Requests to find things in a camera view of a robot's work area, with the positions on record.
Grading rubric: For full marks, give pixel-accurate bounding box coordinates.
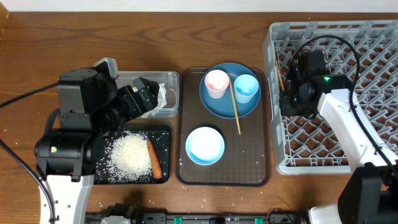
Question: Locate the white tissue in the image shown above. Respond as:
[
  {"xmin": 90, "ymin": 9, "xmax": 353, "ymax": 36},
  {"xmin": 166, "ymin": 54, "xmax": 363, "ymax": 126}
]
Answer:
[{"xmin": 141, "ymin": 83, "xmax": 167, "ymax": 118}]

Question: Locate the white rice heap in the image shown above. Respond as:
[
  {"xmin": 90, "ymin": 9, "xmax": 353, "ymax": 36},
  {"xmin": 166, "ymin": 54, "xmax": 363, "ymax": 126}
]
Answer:
[{"xmin": 95, "ymin": 131, "xmax": 154, "ymax": 184}]

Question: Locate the light blue cup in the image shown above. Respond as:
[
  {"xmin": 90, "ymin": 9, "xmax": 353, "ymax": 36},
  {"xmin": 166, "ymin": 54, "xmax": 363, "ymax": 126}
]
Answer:
[{"xmin": 234, "ymin": 74, "xmax": 259, "ymax": 104}]

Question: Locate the orange carrot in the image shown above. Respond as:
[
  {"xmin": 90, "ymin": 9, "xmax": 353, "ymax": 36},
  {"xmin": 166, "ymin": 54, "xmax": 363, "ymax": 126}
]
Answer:
[{"xmin": 147, "ymin": 140, "xmax": 163, "ymax": 179}]

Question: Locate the wooden chopstick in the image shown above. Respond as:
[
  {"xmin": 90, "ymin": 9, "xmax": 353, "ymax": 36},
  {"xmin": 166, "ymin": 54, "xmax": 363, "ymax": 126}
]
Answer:
[
  {"xmin": 275, "ymin": 59, "xmax": 285, "ymax": 91},
  {"xmin": 228, "ymin": 77, "xmax": 241, "ymax": 135}
]

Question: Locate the light blue bowl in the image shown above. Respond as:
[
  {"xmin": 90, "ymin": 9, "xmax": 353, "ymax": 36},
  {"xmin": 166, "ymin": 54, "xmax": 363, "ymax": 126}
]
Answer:
[{"xmin": 185, "ymin": 126, "xmax": 225, "ymax": 166}]

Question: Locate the pink cup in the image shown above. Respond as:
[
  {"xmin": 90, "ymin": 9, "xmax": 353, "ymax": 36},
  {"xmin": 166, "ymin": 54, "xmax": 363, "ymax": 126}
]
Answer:
[{"xmin": 205, "ymin": 70, "xmax": 229, "ymax": 99}]

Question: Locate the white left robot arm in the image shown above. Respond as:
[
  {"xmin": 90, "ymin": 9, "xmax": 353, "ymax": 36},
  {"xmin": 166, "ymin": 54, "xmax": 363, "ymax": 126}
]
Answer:
[{"xmin": 35, "ymin": 68, "xmax": 159, "ymax": 223}]

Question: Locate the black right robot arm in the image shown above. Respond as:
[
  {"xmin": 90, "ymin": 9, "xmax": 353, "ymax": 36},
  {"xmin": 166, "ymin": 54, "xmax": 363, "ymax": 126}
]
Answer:
[{"xmin": 279, "ymin": 51, "xmax": 397, "ymax": 223}]

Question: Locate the black waste tray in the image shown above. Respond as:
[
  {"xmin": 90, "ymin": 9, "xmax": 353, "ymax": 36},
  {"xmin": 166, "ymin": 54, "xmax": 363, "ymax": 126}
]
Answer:
[{"xmin": 94, "ymin": 125, "xmax": 170, "ymax": 185}]

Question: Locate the grey dishwasher rack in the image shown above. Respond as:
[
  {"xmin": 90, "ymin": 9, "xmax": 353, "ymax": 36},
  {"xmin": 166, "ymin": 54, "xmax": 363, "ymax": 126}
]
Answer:
[{"xmin": 262, "ymin": 20, "xmax": 397, "ymax": 175}]

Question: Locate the clear plastic bin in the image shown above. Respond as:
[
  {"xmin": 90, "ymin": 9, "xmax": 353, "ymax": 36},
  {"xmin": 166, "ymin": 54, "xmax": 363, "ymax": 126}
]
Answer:
[{"xmin": 116, "ymin": 71, "xmax": 180, "ymax": 118}]

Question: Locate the dark blue plate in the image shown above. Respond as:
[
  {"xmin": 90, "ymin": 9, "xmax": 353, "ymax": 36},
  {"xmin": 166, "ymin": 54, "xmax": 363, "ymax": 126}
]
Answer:
[{"xmin": 200, "ymin": 63, "xmax": 261, "ymax": 119}]

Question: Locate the brown serving tray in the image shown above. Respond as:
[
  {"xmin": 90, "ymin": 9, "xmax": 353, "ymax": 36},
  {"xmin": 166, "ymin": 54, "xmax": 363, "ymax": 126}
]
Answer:
[{"xmin": 175, "ymin": 68, "xmax": 271, "ymax": 187}]

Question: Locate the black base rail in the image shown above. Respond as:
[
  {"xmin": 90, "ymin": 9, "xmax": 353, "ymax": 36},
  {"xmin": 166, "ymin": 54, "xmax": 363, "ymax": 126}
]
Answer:
[{"xmin": 85, "ymin": 203, "xmax": 309, "ymax": 224}]

